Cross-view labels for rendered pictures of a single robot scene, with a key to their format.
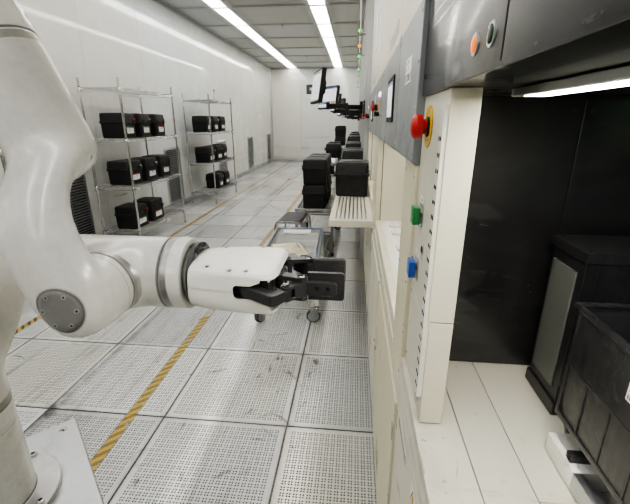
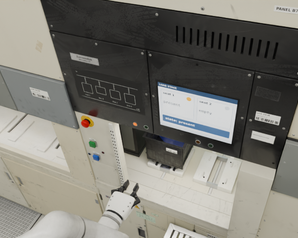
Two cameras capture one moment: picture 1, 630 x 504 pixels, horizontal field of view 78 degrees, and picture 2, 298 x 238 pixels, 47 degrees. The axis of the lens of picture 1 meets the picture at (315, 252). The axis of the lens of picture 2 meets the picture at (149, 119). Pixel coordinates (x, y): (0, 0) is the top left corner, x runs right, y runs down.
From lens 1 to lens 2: 1.29 m
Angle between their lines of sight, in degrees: 61
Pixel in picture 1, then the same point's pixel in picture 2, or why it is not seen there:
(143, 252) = (112, 225)
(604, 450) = (165, 160)
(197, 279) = (125, 215)
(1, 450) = not seen: outside the picture
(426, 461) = (140, 195)
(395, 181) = not seen: outside the picture
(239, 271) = (129, 204)
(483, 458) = (144, 182)
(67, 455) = not seen: outside the picture
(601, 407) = (161, 153)
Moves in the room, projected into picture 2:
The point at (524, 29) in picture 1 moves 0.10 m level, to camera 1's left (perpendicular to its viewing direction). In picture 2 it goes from (162, 133) to (154, 152)
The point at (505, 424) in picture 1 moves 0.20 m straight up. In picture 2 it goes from (136, 169) to (133, 146)
